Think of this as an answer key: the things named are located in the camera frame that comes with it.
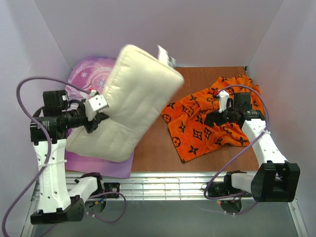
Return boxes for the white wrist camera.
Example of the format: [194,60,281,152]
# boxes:
[217,90,234,113]
[84,89,109,121]

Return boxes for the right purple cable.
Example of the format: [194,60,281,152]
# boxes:
[203,84,272,216]

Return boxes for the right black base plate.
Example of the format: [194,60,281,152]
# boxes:
[201,182,251,198]

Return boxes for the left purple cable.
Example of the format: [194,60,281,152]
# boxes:
[1,77,127,237]

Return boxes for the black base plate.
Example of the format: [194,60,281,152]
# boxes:
[104,182,120,198]
[201,182,251,198]

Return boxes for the aluminium rail frame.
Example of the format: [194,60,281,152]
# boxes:
[22,172,308,237]

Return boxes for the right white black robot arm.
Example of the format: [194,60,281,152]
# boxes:
[204,91,300,202]

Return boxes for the orange black patterned pillowcase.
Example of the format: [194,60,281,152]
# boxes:
[161,75,264,162]

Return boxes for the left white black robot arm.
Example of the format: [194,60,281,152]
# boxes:
[30,90,108,225]

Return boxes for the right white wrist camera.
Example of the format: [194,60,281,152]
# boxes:
[217,90,234,113]

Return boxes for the white pillow label tag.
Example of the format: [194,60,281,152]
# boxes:
[158,45,176,68]

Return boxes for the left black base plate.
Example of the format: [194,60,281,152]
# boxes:
[104,182,120,198]

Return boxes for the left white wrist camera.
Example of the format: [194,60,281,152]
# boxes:
[84,89,109,121]

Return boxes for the cream white pillow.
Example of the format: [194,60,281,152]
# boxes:
[66,44,184,162]

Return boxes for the purple Elsa printed cloth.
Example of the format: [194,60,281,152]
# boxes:
[65,56,134,179]

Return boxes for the purple cable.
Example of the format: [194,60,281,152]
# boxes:
[203,84,272,216]
[1,77,127,237]

